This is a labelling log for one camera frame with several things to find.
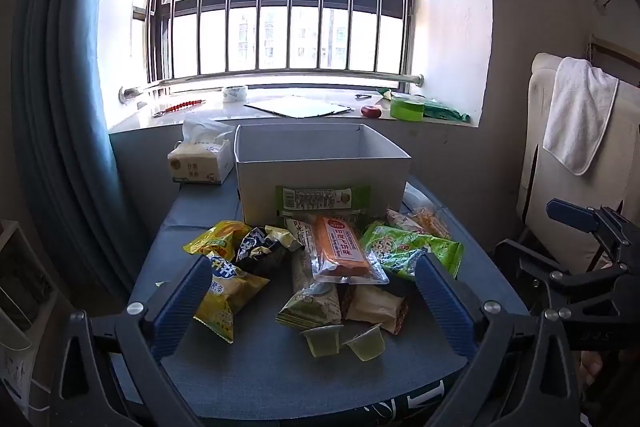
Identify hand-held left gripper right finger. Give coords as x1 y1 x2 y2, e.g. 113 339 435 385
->
414 253 583 427

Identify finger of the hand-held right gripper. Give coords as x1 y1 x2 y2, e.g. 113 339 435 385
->
495 239 628 308
546 199 640 260

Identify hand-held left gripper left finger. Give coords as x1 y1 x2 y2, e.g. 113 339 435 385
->
47 254 214 427

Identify green pea snack packet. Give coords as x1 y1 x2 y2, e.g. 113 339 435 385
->
361 221 465 282

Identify small yellow snack packet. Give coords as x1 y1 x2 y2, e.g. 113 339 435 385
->
182 220 252 260

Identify long green snack packet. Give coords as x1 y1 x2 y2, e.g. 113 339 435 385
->
276 185 373 220

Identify white cardboard box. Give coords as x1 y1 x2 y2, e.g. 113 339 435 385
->
234 123 413 228

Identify beige folding chair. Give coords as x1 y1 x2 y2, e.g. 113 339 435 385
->
515 52 640 275

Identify yellow blue print snack packet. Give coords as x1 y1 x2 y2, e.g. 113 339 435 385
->
192 252 271 344

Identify beige snack packet red edge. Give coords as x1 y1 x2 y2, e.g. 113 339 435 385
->
345 284 411 335

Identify clear orange snack packet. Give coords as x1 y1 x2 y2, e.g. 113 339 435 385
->
410 205 453 240

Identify green jelly cup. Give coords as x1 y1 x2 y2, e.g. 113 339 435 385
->
300 324 346 359
342 323 387 362

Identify black snack packet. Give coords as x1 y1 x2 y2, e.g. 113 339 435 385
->
235 225 304 278

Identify white towel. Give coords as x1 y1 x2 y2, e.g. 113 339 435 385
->
542 57 621 176

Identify blue table cover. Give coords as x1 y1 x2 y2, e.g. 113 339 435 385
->
107 177 531 427

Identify white plastic device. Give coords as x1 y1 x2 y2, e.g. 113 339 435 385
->
404 184 427 208

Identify orange cracker packet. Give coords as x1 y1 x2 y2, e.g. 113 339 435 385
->
311 215 390 285

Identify green white snack packet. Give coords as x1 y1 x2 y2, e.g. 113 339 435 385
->
276 247 343 328

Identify white tissue box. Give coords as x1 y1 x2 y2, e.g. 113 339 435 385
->
167 117 236 184

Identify white shelf unit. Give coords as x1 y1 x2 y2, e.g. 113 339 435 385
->
0 219 66 413

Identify green plastic bag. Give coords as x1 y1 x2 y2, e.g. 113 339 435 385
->
422 99 472 124

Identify green plastic container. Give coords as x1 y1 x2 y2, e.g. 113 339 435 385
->
390 93 426 122

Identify blue curtain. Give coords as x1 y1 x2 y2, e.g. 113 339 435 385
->
10 0 151 303

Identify flat cardboard sheet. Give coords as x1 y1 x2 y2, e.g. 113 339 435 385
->
244 96 352 120

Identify metal window guard bars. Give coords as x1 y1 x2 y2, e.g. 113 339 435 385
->
119 0 431 104

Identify wooden frame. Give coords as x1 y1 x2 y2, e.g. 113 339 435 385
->
590 34 640 68

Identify red bead string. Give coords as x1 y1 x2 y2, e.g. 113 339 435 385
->
152 99 207 118

